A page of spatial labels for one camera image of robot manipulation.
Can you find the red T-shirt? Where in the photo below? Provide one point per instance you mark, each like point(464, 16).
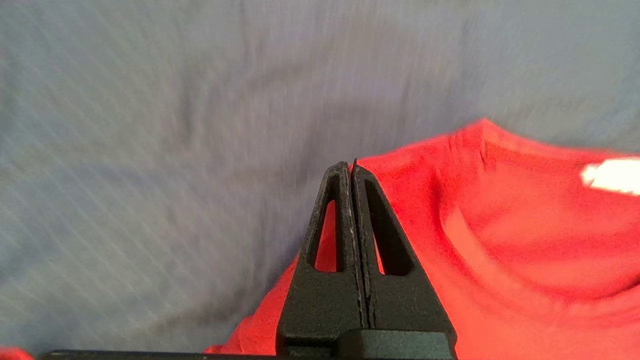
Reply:
point(500, 250)

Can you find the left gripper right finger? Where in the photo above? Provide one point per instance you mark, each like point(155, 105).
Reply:
point(405, 310)

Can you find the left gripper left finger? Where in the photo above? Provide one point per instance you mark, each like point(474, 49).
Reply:
point(320, 310)

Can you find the blue-grey bed sheet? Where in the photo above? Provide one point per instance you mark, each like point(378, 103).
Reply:
point(150, 150)

